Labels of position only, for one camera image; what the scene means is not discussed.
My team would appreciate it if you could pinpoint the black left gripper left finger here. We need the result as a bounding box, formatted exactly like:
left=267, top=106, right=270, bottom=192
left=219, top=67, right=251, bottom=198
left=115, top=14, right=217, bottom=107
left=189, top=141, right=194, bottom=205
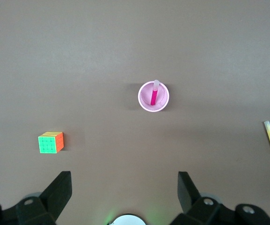
left=15, top=171, right=73, bottom=225

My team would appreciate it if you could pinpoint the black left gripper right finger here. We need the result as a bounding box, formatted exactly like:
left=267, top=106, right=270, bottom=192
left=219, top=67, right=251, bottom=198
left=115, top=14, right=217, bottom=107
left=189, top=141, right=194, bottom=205
left=171, top=171, right=221, bottom=225

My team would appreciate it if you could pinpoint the pink marker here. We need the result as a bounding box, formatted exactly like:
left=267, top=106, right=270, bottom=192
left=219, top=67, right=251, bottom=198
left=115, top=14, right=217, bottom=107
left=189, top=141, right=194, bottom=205
left=150, top=79, right=161, bottom=106

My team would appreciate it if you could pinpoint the colourful puzzle cube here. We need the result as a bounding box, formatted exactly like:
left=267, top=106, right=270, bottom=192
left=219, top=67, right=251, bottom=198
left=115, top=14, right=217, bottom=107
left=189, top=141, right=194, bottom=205
left=37, top=131, right=64, bottom=154

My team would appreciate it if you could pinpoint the pink cup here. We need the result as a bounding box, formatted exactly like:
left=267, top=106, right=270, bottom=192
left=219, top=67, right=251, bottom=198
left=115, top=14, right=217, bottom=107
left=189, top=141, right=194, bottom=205
left=138, top=80, right=170, bottom=113

